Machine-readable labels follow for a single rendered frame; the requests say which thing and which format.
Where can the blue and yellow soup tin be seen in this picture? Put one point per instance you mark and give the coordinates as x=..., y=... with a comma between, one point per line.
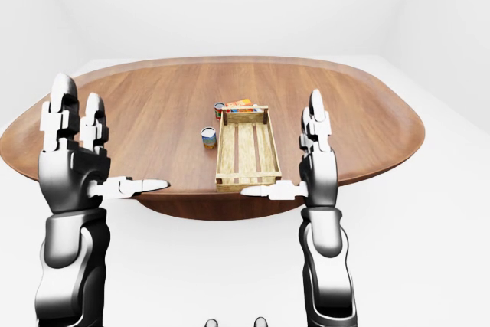
x=208, y=138

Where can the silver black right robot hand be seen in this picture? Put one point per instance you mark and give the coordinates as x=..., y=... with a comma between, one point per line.
x=323, y=174

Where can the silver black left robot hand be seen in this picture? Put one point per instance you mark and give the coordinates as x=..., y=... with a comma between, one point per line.
x=63, y=174

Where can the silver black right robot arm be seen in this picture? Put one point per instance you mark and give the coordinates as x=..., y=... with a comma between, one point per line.
x=327, y=265

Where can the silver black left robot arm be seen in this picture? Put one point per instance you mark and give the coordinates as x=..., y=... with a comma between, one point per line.
x=69, y=269

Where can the dark rounded shape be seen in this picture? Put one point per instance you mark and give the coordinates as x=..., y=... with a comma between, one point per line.
x=211, y=322
x=261, y=321

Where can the wooden slat tray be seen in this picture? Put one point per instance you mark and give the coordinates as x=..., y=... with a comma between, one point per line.
x=248, y=151

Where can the red and green tin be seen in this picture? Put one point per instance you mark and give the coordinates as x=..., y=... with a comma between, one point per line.
x=218, y=110

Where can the orange printed food box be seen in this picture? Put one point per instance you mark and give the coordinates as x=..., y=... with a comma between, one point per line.
x=241, y=106

